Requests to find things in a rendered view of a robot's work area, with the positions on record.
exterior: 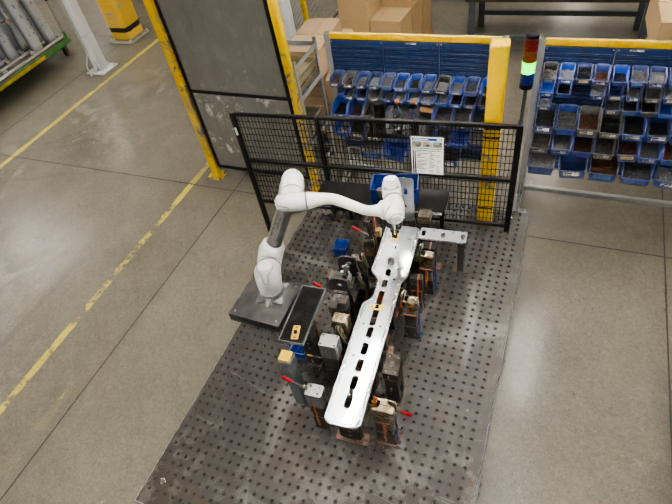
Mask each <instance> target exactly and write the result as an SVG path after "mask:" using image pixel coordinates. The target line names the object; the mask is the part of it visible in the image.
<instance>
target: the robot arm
mask: <svg viewBox="0 0 672 504"><path fill-rule="evenodd" d="M304 188H305V183H304V178H303V175H302V174H301V173H300V171H298V170H296V169H288V170H286V171H285V172H284V173H283V175H282V177H281V181H280V185H279V191H278V195H277V196H276V197H275V200H274V201H275V206H276V211H275V214H274V218H273V221H272V224H271V228H270V231H269V234H268V237H266V238H264V239H263V241H262V243H261V244H260V246H259V250H258V258H257V265H256V267H255V270H254V276H255V281H256V284H257V287H258V289H259V291H260V294H259V297H258V298H257V300H256V303H257V304H261V303H264V304H265V308H266V309H269V307H270V306H271V304H277V305H280V306H281V305H283V300H284V297H285V294H286V291H287V288H288V287H289V284H288V283H282V279H281V278H282V275H281V264H282V259H283V254H284V250H285V244H284V242H283V239H284V236H285V233H286V230H287V227H288V224H289V221H290V218H291V215H292V212H300V211H304V210H309V209H312V208H316V207H319V206H323V205H336V206H339V207H342V208H345V209H348V210H351V211H353V212H356V213H359V214H362V215H366V216H377V217H380V218H381V219H384V220H385V223H386V227H387V228H390V232H391V233H392V238H393V237H394V226H393V225H396V229H395V233H396V238H398V233H399V229H400V230H401V228H402V224H403V220H404V218H405V206H404V202H403V199H402V191H401V186H400V182H399V179H398V178H397V177H396V176H394V175H388V176H386V177H384V179H383V181H382V197H383V200H381V201H380V202H379V203H378V204H376V205H372V206H369V205H364V204H361V203H359V202H356V201H354V200H351V199H349V198H346V197H343V196H341V195H338V194H333V193H316V192H304ZM389 223H390V224H389ZM399 223H400V226H399Z"/></svg>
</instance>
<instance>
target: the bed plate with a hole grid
mask: <svg viewBox="0 0 672 504"><path fill-rule="evenodd" d="M348 215H349V211H340V210H337V214H333V212H332V210H330V209H320V208H312V209H309V210H308V211H307V212H306V214H305V216H304V218H303V219H302V222H301V223H300V224H299V226H298V228H297V229H296V231H295V233H294V234H293V237H292V238H291V239H290V241H289V244H288V245H287V246H286V248H285V250H284V254H283V259H282V264H281V275H282V278H281V279H282V280H286V281H290V282H294V283H299V284H302V285H307V286H314V287H316V286H315V285H313V284H312V282H314V281H315V282H316V283H318V284H320V285H322V286H323V287H324V288H326V289H328V290H329V288H328V284H327V280H326V275H327V273H328V270H329V269H332V268H333V269H336V268H337V267H338V261H337V260H338V258H339V257H335V255H334V252H333V250H332V247H333V244H334V242H335V239H336V238H340V239H348V240H349V251H348V254H347V256H352V254H358V255H359V253H360V252H363V253H364V255H365V252H364V245H363V241H364V238H365V235H363V234H361V233H359V232H357V231H355V230H353V229H352V226H353V225H354V226H355V227H357V228H359V229H360V230H362V231H364V232H366V233H367V234H368V232H367V229H366V226H365V223H364V222H363V221H364V220H365V218H369V219H370V221H371V219H372V216H366V215H362V214H359V213H356V212H354V216H357V218H356V220H349V219H347V217H348ZM530 218H531V215H530V214H527V213H520V212H512V215H511V222H510V229H509V232H503V230H504V227H496V226H490V227H486V226H478V225H476V224H467V223H457V222H447V221H444V225H446V226H447V230H453V231H463V232H467V233H468V235H467V240H466V246H465V259H464V266H469V273H468V274H464V273H456V272H452V271H451V270H452V265H454V264H455V265H457V252H458V248H457V244H453V243H444V242H436V243H437V254H436V262H439V263H442V265H441V270H437V277H436V285H437V287H438V288H437V287H436V288H437V289H436V290H437V293H436V294H437V295H436V296H432V295H431V294H426V293H424V301H423V303H424V302H425V303H426V304H428V305H425V306H426V308H423V310H421V311H420V316H419V318H418V321H419V323H420V321H421V330H422V332H423V333H422V335H421V336H422V337H421V336H420V337H421V338H419V339H418V340H417V339H415V340H413V339H412V340H411V339H410V340H408V339H407V340H405V339H403V336H402V335H403V334H402V333H403V332H404V325H405V317H404V315H403V313H402V307H399V301H400V300H401V297H400V295H401V292H402V290H400V291H399V295H398V298H397V309H398V310H397V311H398V316H397V318H396V323H397V324H396V328H395V330H392V329H389V330H388V334H389V335H391V336H390V339H389V342H388V345H389V346H394V350H393V354H396V355H401V356H403V374H404V382H407V383H408V386H407V390H406V394H405V398H404V403H403V407H402V410H404V411H407V412H411V413H412V416H411V417H409V416H405V415H402V414H401V413H398V414H397V418H396V419H397V424H398V425H399V431H400V432H403V433H402V435H400V439H399V440H400V442H401V443H399V444H400V445H399V444H398V447H399V448H401V449H396V448H397V447H395V448H394V446H390V445H386V444H385V445H383V444H381V443H377V442H376V436H377V434H376V429H377V428H376V423H375V422H373V416H372V414H371V413H369V412H370V409H369V407H367V408H366V412H365V415H368V416H369V419H368V422H367V426H366V427H364V426H362V430H363V433H367V434H370V435H371V436H370V440H369V444H368V446H363V445H359V444H355V443H351V442H347V441H343V440H339V439H336V434H337V431H338V426H334V425H333V427H332V428H333V433H331V432H327V431H326V430H323V429H324V428H319V427H316V422H315V419H314V417H313V415H314V414H313V411H312V408H311V407H310V406H308V405H307V407H306V406H301V405H297V404H294V402H295V398H294V396H293V394H292V391H291V389H290V386H289V384H288V382H287V381H285V380H283V379H282V378H281V377H282V376H283V375H284V374H283V373H282V370H281V368H280V366H279V363H278V358H279V355H280V353H281V351H282V350H287V351H289V349H290V347H291V345H292V344H289V343H283V342H279V341H278V338H279V336H280V334H281V332H282V331H281V332H276V331H273V330H269V329H265V328H261V327H257V326H253V325H249V324H246V323H242V322H241V323H240V325H239V326H238V328H237V330H236V332H235V333H234V335H233V337H232V339H231V340H230V342H229V343H228V345H227V347H226V348H225V350H224V352H223V354H222V356H221V357H220V358H219V360H218V362H217V363H216V365H215V367H214V370H213V371H212V372H211V373H210V375H209V377H208V378H207V380H206V382H205V383H204V385H203V387H202V389H201V390H200V392H199V394H198V396H197V397H196V399H195V401H194V403H193V404H192V407H190V409H189V410H188V412H187V414H186V416H185V417H184V419H183V421H182V422H181V424H180V425H179V428H178V430H177V431H176V432H175V434H174V435H173V437H172V439H171V441H170V442H169V444H168V446H167V447H166V449H165V451H164V453H163V454H162V456H161V457H160V459H159V461H158V462H157V464H156V466H155V467H154V469H153V471H152V472H151V474H150V476H149V477H148V479H147V481H146V483H145V485H144V486H143V487H142V489H141V491H140V492H139V494H138V496H137V498H136V499H135V501H136V502H137V503H139V504H474V502H475V497H476V492H477V487H478V482H479V477H480V472H481V467H482V462H483V456H484V451H485V446H486V441H487V436H488V431H489V426H490V421H491V416H492V411H493V406H494V401H495V396H496V390H497V385H498V380H499V375H500V370H501V365H502V360H503V355H504V350H505V345H506V340H507V335H508V330H509V324H510V319H511V314H512V309H513V304H514V299H515V294H516V289H517V284H518V279H519V274H520V269H521V264H522V258H523V253H524V248H525V243H526V238H527V233H528V228H529V223H530ZM365 258H366V260H367V255H365ZM337 269H338V272H340V271H339V267H338V268H337ZM425 306H424V307H425ZM404 333H405V332H404ZM297 361H298V364H299V366H298V368H299V371H300V373H301V376H302V379H303V381H304V384H305V386H307V384H308V383H312V384H317V385H322V386H324V388H325V391H326V394H327V397H328V399H327V402H329V399H330V396H331V393H332V390H333V387H334V385H330V384H329V380H328V378H329V377H328V374H327V371H326V365H325V362H324V361H323V364H322V367H321V368H318V367H313V366H309V365H308V364H309V363H308V360H306V361H302V360H297ZM284 376H285V375H284ZM382 445H383V446H382Z"/></svg>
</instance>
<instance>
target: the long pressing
mask: <svg viewBox="0 0 672 504"><path fill-rule="evenodd" d="M399 233H400V234H399V237H398V240H397V242H391V239H392V233H391V232H390V228H387V227H385V230H384V233H383V236H382V239H381V242H380V245H379V248H378V251H377V254H376V257H375V260H374V263H373V266H372V269H371V271H372V273H373V275H374V276H375V277H376V278H377V280H378V282H377V285H376V288H375V291H374V294H373V297H372V298H370V299H368V300H366V301H364V302H363V303H362V304H361V307H360V310H359V313H358V316H357V319H356V322H355V325H354V328H353V331H352V334H351V337H350V340H349V343H348V346H347V349H346V352H345V355H344V358H343V361H342V364H341V367H340V370H339V373H338V376H337V379H336V381H335V384H334V387H333V390H332V393H331V396H330V399H329V402H328V405H327V408H326V411H325V414H324V418H325V421H326V422H327V423H328V424H330V425H334V426H338V427H343V428H347V429H351V430H356V429H359V428H360V427H361V425H362V423H363V419H364V415H365V412H366V408H367V405H368V401H369V398H370V394H371V391H372V387H373V383H374V380H375V376H376V373H377V369H378V366H379V362H380V359H381V355H382V352H383V348H384V344H385V341H386V337H387V334H388V330H389V327H390V323H391V320H392V316H393V312H394V309H395V305H396V302H397V298H398V295H399V291H400V288H401V284H402V283H403V282H404V281H405V280H406V279H407V277H408V275H409V272H410V268H411V264H412V261H413V257H414V253H415V250H416V246H417V242H418V239H419V234H420V229H419V228H417V227H409V226H402V228H401V230H400V229H399ZM389 236H390V237H389ZM396 243H397V244H398V245H396ZM395 246H396V249H395ZM389 257H392V258H393V261H394V264H392V265H389V264H388V258H389ZM397 268H398V269H397ZM386 270H391V273H390V276H386V275H385V273H386ZM393 279H395V280H393ZM384 280H386V281H388V283H387V286H386V287H385V288H384V287H381V286H382V283H383V281H384ZM380 291H382V292H384V296H383V300H382V303H381V305H384V306H385V309H384V311H379V310H378V311H379V313H378V316H377V319H376V322H375V325H370V321H371V318H372V315H373V311H374V310H373V309H369V307H370V304H371V303H372V304H376V302H377V299H378V295H379V292H380ZM363 323H364V324H363ZM379 326H381V327H379ZM369 327H371V328H373V332H372V336H371V338H366V334H367V330H368V328H369ZM364 343H368V344H369V345H368V349H367V352H366V354H365V355H363V354H361V350H362V346H363V344H364ZM353 355H354V356H353ZM359 359H361V360H364V362H363V365H362V368H361V371H360V372H358V371H355V369H356V366H357V362H358V360H359ZM354 376H355V377H358V382H357V385H356V388H355V389H352V390H353V394H349V389H350V385H351V382H352V378H353V377H354ZM342 389H343V390H342ZM360 393H361V394H360ZM347 395H353V398H352V401H351V405H350V407H349V408H345V407H344V404H345V401H346V398H347Z"/></svg>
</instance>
